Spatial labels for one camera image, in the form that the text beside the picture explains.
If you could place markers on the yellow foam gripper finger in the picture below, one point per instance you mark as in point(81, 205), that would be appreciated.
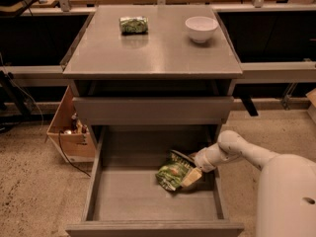
point(190, 157)
point(192, 176)

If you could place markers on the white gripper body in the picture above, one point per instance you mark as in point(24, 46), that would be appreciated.
point(203, 162)

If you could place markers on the green jalapeno chip bag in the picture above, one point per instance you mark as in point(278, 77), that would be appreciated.
point(170, 175)

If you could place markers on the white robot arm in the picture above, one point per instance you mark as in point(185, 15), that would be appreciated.
point(286, 200)

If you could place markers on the open grey middle drawer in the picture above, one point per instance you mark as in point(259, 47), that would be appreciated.
point(125, 200)

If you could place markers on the grey drawer cabinet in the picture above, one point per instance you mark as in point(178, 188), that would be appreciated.
point(163, 62)

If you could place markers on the closed grey top drawer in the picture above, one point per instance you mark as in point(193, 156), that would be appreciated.
point(147, 111)

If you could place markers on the small green snack bag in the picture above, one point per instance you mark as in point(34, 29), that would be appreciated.
point(133, 25)

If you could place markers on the wooden box with clutter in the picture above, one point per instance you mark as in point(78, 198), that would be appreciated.
point(77, 146)

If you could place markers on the white ceramic bowl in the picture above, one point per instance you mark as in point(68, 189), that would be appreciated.
point(200, 28)

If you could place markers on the black stand at left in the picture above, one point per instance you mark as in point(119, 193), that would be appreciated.
point(7, 123)

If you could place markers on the grey metal frame rail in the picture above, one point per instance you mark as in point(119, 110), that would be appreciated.
point(253, 73)

